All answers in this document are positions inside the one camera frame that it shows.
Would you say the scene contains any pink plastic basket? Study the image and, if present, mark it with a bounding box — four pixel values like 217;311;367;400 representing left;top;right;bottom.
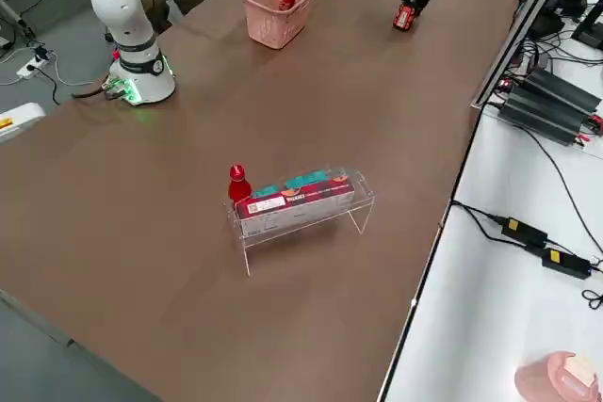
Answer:
241;0;318;50

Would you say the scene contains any black desk device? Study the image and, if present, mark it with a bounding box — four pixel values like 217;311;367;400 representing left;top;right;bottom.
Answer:
531;0;599;39

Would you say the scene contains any black finned power supply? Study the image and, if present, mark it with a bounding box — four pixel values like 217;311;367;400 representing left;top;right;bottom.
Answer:
497;88;594;147
521;67;603;115

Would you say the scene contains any black monitor stand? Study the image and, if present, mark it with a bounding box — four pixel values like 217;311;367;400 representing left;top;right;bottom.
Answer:
571;0;603;51

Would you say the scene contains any red tartan shortbread box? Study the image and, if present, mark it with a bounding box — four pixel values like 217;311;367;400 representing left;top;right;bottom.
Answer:
234;175;355;220

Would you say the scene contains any clear acrylic shelf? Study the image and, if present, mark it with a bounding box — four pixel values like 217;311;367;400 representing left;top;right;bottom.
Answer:
225;167;377;277

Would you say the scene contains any black power adapter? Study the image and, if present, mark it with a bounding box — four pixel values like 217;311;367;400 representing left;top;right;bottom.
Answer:
500;217;550;248
540;247;593;281

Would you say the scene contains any white floor power strip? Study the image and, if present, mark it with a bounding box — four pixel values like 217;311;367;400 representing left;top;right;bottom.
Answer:
16;54;52;80

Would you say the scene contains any white control box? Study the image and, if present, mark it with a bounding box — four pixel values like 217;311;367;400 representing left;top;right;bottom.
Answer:
0;102;47;144

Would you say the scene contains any pink round container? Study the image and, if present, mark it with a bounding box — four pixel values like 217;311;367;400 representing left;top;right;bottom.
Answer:
513;349;603;402

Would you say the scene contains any aluminium frame post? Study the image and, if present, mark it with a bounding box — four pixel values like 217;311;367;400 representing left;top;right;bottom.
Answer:
470;0;581;110

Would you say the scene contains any black desk cable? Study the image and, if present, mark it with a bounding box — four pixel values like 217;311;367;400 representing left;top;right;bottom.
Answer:
517;29;603;79

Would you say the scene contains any black power supply cable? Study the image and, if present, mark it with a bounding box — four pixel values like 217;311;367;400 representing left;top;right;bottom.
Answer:
513;122;603;255

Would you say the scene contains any black adapter cable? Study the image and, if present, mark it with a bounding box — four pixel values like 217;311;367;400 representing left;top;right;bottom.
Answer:
451;201;509;244

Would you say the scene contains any brown foot cable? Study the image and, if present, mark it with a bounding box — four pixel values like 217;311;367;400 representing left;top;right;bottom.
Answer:
72;85;113;101

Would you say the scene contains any white floor cable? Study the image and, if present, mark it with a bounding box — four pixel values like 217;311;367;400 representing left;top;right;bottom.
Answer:
35;51;106;88

